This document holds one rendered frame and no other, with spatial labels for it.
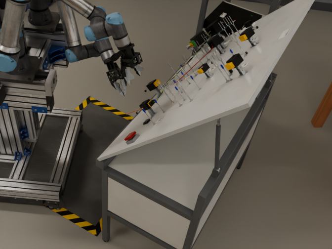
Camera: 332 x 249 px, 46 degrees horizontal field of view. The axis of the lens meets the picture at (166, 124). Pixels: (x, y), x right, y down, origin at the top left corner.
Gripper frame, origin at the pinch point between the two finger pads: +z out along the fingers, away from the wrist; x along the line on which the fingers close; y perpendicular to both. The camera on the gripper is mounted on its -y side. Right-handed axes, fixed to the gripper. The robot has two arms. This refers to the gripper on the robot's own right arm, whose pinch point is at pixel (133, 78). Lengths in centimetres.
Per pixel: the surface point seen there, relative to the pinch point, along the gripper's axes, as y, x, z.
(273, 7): 36, 98, 7
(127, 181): -2, -30, 47
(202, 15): -13, 93, 9
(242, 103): 73, -20, -9
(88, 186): -82, -9, 101
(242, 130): 41, 28, 49
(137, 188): 5, -30, 50
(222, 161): 42, 0, 47
